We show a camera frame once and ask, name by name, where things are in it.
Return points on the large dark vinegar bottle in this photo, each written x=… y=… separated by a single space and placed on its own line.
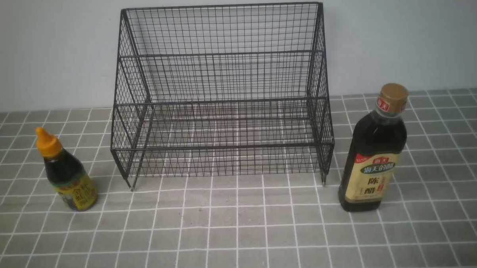
x=377 y=141

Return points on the small orange-capped sauce bottle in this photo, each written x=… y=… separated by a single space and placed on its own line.
x=66 y=173

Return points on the grey checkered tablecloth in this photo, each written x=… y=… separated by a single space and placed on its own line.
x=428 y=217

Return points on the black wire mesh shelf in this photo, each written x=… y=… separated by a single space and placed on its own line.
x=221 y=90

